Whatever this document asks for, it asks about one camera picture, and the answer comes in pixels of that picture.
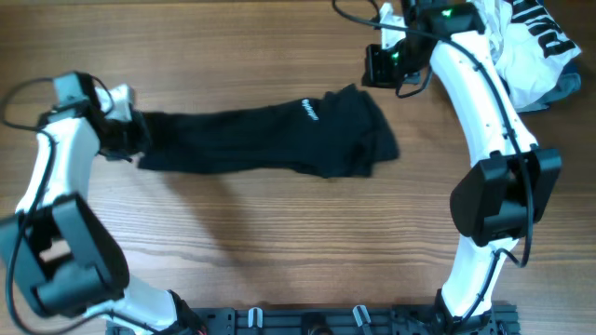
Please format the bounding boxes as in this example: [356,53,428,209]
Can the light blue denim jeans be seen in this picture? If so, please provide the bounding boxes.
[516,73,582,114]

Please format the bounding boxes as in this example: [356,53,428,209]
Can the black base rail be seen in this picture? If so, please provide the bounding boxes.
[105,301,521,335]

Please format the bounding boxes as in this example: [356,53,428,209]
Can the white printed t-shirt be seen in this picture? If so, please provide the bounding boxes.
[473,0,581,110]

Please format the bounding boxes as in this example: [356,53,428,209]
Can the black shorts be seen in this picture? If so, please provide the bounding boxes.
[138,85,400,179]

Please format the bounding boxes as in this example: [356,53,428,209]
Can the dark blue garment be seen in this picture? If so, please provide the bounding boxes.
[561,60,580,80]

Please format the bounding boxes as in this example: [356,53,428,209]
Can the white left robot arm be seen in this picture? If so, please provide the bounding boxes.
[1,114,200,334]

